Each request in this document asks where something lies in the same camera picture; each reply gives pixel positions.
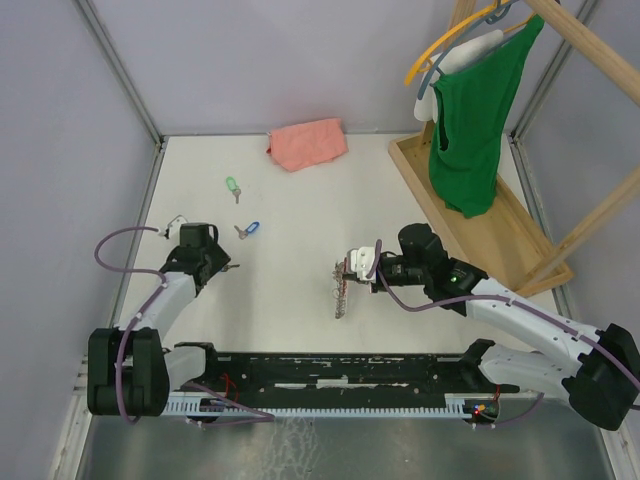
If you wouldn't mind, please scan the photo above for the metal key organizer red handle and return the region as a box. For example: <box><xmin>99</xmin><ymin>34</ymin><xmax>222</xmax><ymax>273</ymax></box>
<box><xmin>332</xmin><ymin>258</ymin><xmax>350</xmax><ymax>320</ymax></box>

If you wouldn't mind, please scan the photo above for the key with dark blue tag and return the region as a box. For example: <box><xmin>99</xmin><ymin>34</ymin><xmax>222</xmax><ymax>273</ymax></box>
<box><xmin>219</xmin><ymin>264</ymin><xmax>240</xmax><ymax>273</ymax></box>

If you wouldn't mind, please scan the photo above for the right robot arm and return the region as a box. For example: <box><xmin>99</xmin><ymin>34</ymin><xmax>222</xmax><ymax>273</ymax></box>
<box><xmin>342</xmin><ymin>223</ymin><xmax>639</xmax><ymax>431</ymax></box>

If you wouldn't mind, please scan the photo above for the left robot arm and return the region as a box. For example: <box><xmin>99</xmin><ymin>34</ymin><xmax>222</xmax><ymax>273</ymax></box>
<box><xmin>86</xmin><ymin>223</ymin><xmax>231</xmax><ymax>424</ymax></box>

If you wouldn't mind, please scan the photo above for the key with green tag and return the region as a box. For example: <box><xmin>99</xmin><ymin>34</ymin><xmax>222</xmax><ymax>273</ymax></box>
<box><xmin>225</xmin><ymin>176</ymin><xmax>242</xmax><ymax>204</ymax></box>

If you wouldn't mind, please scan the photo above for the folded pink cloth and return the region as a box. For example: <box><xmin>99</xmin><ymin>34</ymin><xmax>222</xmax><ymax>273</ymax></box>
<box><xmin>266</xmin><ymin>117</ymin><xmax>348</xmax><ymax>172</ymax></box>

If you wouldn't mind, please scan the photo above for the white garment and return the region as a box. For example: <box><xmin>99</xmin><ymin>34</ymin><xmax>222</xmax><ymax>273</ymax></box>
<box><xmin>414</xmin><ymin>29</ymin><xmax>504</xmax><ymax>122</ymax></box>

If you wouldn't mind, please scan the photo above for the green shirt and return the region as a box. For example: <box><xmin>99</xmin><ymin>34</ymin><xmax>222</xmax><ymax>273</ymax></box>
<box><xmin>428</xmin><ymin>15</ymin><xmax>545</xmax><ymax>218</ymax></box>

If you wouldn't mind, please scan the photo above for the blue grey hanger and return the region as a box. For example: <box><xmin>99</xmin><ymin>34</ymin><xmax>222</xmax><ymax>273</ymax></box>
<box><xmin>406</xmin><ymin>1</ymin><xmax>544</xmax><ymax>109</ymax></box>

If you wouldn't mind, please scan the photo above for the yellow hanger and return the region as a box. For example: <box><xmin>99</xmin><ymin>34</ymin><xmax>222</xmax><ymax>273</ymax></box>
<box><xmin>404</xmin><ymin>0</ymin><xmax>517</xmax><ymax>86</ymax></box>

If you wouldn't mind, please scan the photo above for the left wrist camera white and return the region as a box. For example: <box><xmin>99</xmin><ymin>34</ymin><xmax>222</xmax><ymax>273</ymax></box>
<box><xmin>161</xmin><ymin>214</ymin><xmax>188</xmax><ymax>239</ymax></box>

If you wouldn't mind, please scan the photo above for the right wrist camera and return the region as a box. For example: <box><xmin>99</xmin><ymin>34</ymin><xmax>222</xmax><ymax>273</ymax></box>
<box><xmin>343</xmin><ymin>242</ymin><xmax>381</xmax><ymax>283</ymax></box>

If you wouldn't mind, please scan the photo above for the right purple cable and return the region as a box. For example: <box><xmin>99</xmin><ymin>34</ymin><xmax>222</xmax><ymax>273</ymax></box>
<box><xmin>367</xmin><ymin>238</ymin><xmax>640</xmax><ymax>426</ymax></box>

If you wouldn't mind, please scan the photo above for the purple cable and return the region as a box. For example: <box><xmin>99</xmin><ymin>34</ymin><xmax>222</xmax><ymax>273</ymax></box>
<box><xmin>94</xmin><ymin>226</ymin><xmax>276</xmax><ymax>426</ymax></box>
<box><xmin>367</xmin><ymin>238</ymin><xmax>640</xmax><ymax>426</ymax></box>

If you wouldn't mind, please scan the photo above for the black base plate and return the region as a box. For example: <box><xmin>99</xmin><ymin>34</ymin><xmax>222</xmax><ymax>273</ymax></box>
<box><xmin>193</xmin><ymin>352</ymin><xmax>520</xmax><ymax>408</ymax></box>

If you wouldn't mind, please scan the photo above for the white cable duct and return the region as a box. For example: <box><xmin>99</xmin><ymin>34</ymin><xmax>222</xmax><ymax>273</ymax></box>
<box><xmin>161</xmin><ymin>392</ymin><xmax>472</xmax><ymax>420</ymax></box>

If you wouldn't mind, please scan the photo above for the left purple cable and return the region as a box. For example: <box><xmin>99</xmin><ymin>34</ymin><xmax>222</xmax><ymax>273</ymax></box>
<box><xmin>94</xmin><ymin>226</ymin><xmax>276</xmax><ymax>426</ymax></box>

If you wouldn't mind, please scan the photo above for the right aluminium frame post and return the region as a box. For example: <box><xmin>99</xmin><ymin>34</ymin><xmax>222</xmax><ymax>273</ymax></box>
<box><xmin>506</xmin><ymin>21</ymin><xmax>574</xmax><ymax>144</ymax></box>

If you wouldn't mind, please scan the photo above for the aluminium corner frame post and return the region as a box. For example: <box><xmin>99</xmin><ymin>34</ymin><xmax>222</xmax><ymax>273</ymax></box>
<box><xmin>72</xmin><ymin>0</ymin><xmax>169</xmax><ymax>146</ymax></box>

